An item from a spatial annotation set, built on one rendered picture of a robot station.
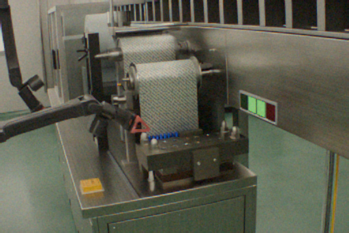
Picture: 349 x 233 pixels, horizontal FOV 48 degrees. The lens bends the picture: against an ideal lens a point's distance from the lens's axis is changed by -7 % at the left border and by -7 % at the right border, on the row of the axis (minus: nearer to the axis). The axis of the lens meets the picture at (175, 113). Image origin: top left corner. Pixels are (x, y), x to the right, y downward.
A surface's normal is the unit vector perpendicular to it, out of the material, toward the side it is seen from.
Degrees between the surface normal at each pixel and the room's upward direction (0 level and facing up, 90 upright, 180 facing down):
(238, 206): 90
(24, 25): 90
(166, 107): 90
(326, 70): 90
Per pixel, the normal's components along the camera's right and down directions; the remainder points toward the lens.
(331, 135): -0.94, 0.13
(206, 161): 0.33, 0.21
